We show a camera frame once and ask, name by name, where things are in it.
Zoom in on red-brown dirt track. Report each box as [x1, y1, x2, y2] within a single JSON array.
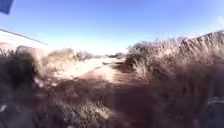
[[56, 57, 141, 128]]

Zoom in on dry bushes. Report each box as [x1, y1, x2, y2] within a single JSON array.
[[0, 46, 95, 88]]

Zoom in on tall dry grass bank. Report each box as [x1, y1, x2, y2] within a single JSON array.
[[123, 30, 224, 128]]

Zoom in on white building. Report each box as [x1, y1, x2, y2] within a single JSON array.
[[0, 28, 50, 52]]

